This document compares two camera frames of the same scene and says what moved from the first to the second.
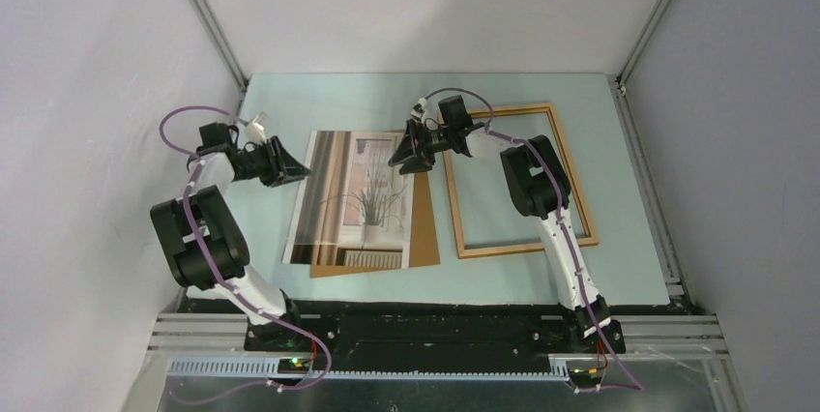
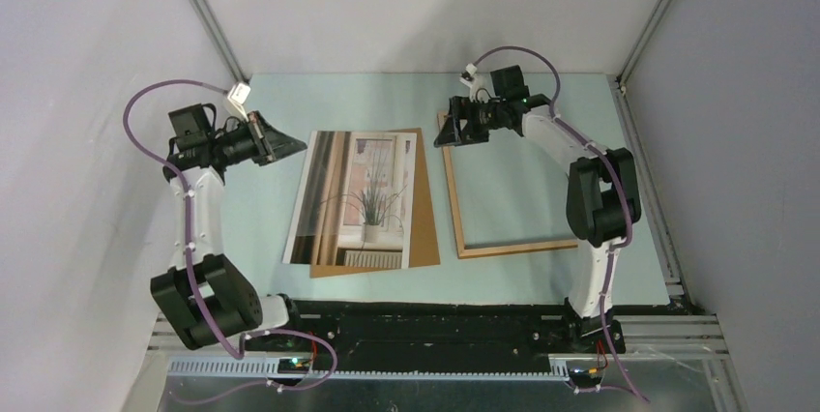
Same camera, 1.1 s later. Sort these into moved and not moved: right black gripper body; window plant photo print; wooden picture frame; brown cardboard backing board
Moved: right black gripper body
Not moved: wooden picture frame; brown cardboard backing board; window plant photo print
